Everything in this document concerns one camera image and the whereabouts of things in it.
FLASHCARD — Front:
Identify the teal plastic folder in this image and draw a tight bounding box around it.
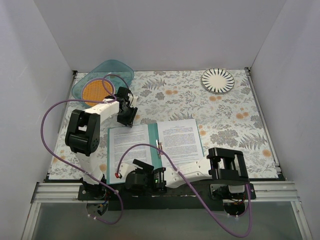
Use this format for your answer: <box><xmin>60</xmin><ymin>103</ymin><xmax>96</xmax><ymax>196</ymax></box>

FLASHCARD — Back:
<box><xmin>105</xmin><ymin>118</ymin><xmax>205</xmax><ymax>185</ymax></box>

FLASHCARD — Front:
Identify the printed paper sheet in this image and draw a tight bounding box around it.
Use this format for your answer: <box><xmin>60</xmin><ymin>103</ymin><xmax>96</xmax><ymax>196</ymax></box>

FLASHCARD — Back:
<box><xmin>107</xmin><ymin>124</ymin><xmax>152</xmax><ymax>184</ymax></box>
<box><xmin>157</xmin><ymin>118</ymin><xmax>204</xmax><ymax>167</ymax></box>

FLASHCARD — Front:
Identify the metal folder clip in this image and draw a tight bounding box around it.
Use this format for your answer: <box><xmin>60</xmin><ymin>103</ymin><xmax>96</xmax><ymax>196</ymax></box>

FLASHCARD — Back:
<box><xmin>156</xmin><ymin>139</ymin><xmax>163</xmax><ymax>159</ymax></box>

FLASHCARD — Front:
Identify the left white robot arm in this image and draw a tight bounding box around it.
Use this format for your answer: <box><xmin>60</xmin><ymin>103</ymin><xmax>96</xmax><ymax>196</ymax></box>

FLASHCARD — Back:
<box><xmin>65</xmin><ymin>86</ymin><xmax>138</xmax><ymax>200</ymax></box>

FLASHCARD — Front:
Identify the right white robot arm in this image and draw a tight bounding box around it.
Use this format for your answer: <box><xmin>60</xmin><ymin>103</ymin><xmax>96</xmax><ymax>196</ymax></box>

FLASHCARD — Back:
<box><xmin>119</xmin><ymin>147</ymin><xmax>250</xmax><ymax>199</ymax></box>

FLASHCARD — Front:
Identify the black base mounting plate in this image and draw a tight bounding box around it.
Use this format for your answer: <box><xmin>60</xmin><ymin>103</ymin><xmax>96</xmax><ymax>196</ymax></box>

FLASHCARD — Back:
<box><xmin>77</xmin><ymin>180</ymin><xmax>248</xmax><ymax>216</ymax></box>

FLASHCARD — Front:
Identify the orange woven coaster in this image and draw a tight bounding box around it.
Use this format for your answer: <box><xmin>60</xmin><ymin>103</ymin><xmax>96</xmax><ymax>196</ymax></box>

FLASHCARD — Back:
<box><xmin>81</xmin><ymin>78</ymin><xmax>116</xmax><ymax>102</ymax></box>

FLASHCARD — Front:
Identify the teal transparent plastic container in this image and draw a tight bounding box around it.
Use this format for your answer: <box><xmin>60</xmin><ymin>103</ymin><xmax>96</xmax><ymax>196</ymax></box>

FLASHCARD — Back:
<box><xmin>71</xmin><ymin>59</ymin><xmax>134</xmax><ymax>108</ymax></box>

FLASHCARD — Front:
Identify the striped white ceramic plate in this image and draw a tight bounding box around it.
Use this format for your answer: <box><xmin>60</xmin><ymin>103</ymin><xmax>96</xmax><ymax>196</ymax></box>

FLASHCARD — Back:
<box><xmin>201</xmin><ymin>68</ymin><xmax>235</xmax><ymax>94</ymax></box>

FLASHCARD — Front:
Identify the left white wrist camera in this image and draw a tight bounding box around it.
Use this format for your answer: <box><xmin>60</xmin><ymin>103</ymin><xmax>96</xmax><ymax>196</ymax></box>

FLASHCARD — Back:
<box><xmin>129</xmin><ymin>94</ymin><xmax>139</xmax><ymax>108</ymax></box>

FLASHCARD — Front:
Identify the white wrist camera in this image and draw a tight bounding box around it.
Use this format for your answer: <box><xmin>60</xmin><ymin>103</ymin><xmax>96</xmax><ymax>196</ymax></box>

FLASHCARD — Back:
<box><xmin>114</xmin><ymin>163</ymin><xmax>137</xmax><ymax>180</ymax></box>
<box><xmin>129</xmin><ymin>94</ymin><xmax>139</xmax><ymax>108</ymax></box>

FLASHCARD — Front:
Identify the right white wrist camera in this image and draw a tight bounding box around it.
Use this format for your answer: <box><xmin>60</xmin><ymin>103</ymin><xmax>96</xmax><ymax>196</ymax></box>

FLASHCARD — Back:
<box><xmin>114</xmin><ymin>163</ymin><xmax>137</xmax><ymax>180</ymax></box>

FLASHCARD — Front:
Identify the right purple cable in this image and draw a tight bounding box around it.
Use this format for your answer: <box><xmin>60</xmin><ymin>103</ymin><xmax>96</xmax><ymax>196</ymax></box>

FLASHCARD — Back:
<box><xmin>114</xmin><ymin>143</ymin><xmax>253</xmax><ymax>238</ymax></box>

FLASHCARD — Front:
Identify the purple cable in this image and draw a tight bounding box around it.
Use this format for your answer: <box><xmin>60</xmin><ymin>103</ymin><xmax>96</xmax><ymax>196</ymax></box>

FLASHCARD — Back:
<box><xmin>114</xmin><ymin>143</ymin><xmax>253</xmax><ymax>238</ymax></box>
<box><xmin>40</xmin><ymin>73</ymin><xmax>131</xmax><ymax>225</ymax></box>

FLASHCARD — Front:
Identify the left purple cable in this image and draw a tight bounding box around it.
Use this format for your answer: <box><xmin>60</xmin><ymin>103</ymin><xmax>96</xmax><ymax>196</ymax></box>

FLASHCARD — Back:
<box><xmin>40</xmin><ymin>73</ymin><xmax>131</xmax><ymax>225</ymax></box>

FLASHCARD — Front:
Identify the aluminium frame rail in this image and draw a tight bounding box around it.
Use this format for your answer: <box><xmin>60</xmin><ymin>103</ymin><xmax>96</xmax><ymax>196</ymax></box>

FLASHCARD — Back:
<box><xmin>31</xmin><ymin>182</ymin><xmax>81</xmax><ymax>203</ymax></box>

